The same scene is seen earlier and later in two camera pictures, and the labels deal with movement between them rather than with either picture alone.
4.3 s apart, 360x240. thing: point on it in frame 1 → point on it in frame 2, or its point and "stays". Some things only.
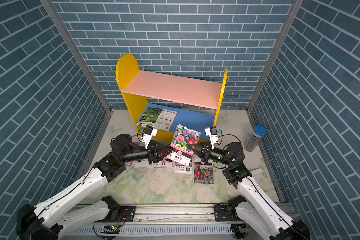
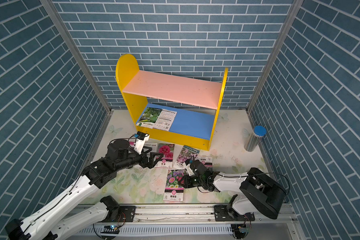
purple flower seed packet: [183, 169] → [186, 153]
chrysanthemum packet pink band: [182, 136] → [174, 191]
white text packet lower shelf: [165, 120] stays
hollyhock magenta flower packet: [165, 162] stays
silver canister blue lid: [253, 141] stays
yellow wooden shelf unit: [160, 102] stays
